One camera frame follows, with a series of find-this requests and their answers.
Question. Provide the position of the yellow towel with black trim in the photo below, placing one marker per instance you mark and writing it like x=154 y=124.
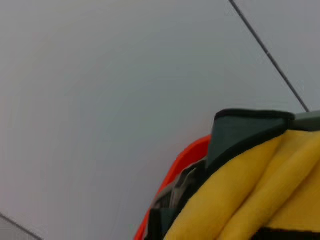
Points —
x=237 y=187

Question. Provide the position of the orange cloth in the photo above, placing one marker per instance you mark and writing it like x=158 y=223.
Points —
x=190 y=155

